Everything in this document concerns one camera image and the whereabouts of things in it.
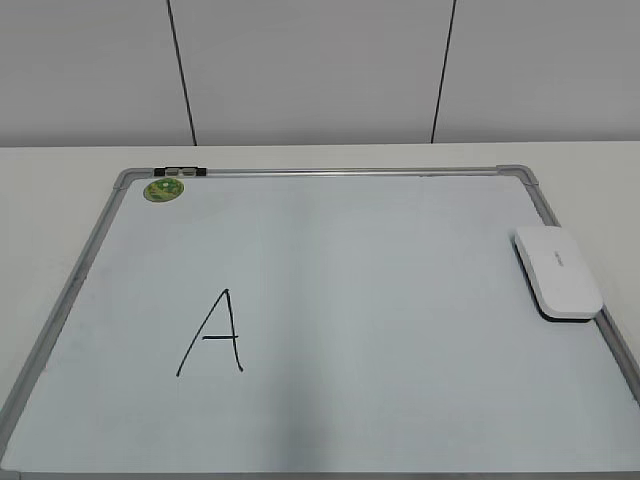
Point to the white whiteboard eraser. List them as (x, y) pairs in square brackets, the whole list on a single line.
[(563, 286)]

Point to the round green magnet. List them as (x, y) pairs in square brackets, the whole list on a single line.
[(163, 190)]

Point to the white board with aluminium frame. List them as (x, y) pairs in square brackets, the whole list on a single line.
[(323, 322)]

